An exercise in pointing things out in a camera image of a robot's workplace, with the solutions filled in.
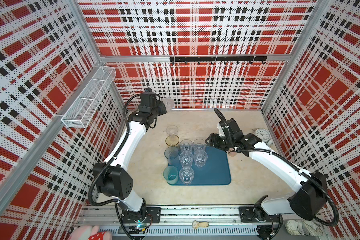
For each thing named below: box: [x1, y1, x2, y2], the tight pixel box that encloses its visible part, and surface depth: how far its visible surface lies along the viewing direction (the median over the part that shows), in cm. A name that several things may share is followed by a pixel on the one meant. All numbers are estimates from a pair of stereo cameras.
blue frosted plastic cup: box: [164, 146, 179, 167], surface depth 89 cm
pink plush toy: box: [68, 225, 113, 240], surface depth 66 cm
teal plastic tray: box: [193, 145, 232, 186], surface depth 90 cm
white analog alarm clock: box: [252, 128, 273, 147], surface depth 103 cm
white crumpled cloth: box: [284, 219, 324, 237], surface depth 69 cm
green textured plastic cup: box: [163, 166, 179, 185], surface depth 86 cm
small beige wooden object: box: [192, 220, 210, 229], surface depth 72 cm
